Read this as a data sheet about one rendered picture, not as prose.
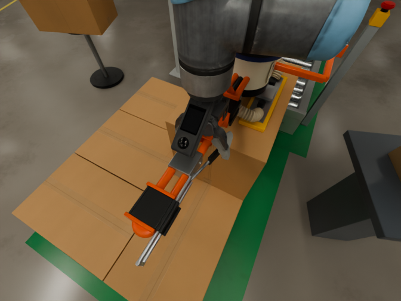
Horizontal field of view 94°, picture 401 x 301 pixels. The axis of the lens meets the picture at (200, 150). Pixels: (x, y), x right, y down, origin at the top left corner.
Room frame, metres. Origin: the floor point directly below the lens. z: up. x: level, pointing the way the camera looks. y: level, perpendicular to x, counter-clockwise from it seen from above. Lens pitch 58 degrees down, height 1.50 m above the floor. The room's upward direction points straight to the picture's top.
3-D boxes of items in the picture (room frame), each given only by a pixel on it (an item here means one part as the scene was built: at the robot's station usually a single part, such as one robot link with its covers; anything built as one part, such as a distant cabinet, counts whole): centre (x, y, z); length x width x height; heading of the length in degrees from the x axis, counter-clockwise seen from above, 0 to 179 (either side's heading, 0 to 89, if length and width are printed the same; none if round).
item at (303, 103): (1.88, -1.20, 0.50); 2.31 x 0.05 x 0.19; 152
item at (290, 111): (1.00, -0.36, 0.58); 0.70 x 0.03 x 0.06; 62
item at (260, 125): (0.60, -0.27, 0.97); 0.34 x 0.10 x 0.05; 152
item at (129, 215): (0.11, 0.11, 1.08); 0.08 x 0.07 x 0.05; 152
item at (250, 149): (0.65, -0.18, 0.75); 0.60 x 0.40 x 0.40; 153
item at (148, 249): (0.14, 0.03, 1.08); 0.31 x 0.03 x 0.05; 152
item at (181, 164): (0.23, 0.04, 1.07); 0.07 x 0.07 x 0.04; 62
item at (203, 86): (0.29, -0.01, 1.29); 0.10 x 0.09 x 0.05; 62
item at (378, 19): (1.28, -1.07, 0.50); 0.07 x 0.07 x 1.00; 62
